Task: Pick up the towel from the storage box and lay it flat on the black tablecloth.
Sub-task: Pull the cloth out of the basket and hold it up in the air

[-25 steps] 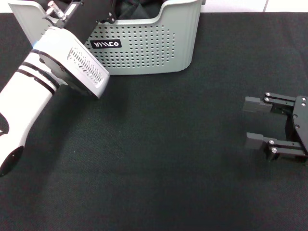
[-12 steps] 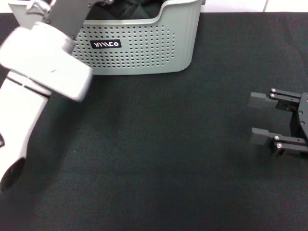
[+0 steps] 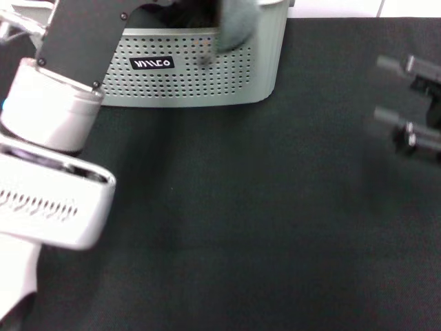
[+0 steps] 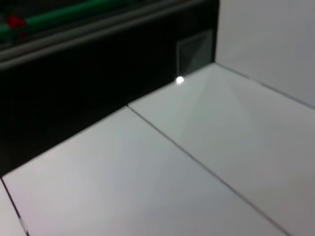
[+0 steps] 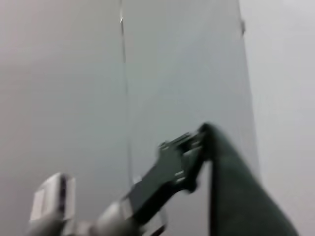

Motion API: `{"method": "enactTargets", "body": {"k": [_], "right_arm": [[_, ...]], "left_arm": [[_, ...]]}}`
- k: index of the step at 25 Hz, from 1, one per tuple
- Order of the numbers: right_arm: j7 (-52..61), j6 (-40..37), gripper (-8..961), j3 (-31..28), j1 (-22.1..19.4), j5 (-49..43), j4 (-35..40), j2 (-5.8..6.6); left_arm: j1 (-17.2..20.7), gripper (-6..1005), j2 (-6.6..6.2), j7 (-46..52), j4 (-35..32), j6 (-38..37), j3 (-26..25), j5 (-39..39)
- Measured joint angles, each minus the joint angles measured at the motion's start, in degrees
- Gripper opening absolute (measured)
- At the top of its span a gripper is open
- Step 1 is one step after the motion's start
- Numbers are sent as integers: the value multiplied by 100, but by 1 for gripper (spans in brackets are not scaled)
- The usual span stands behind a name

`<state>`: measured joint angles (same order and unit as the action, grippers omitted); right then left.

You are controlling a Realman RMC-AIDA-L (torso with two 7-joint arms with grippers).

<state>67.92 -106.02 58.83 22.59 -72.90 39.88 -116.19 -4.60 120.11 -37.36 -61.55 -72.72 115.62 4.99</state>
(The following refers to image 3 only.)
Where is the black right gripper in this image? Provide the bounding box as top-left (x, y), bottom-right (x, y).
top-left (373, 54), bottom-right (441, 157)

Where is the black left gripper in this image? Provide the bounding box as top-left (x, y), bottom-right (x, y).
top-left (35, 0), bottom-right (177, 94)

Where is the yellow grey towel black trim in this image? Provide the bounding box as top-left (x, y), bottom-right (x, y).
top-left (198, 0), bottom-right (263, 68)

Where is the grey perforated storage box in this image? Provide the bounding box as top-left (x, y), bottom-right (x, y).
top-left (12, 0), bottom-right (296, 109)

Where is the black tablecloth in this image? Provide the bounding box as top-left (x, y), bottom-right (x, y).
top-left (0, 17), bottom-right (441, 331)

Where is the dark cloth pile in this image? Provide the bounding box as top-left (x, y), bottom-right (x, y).
top-left (132, 0), bottom-right (222, 31)

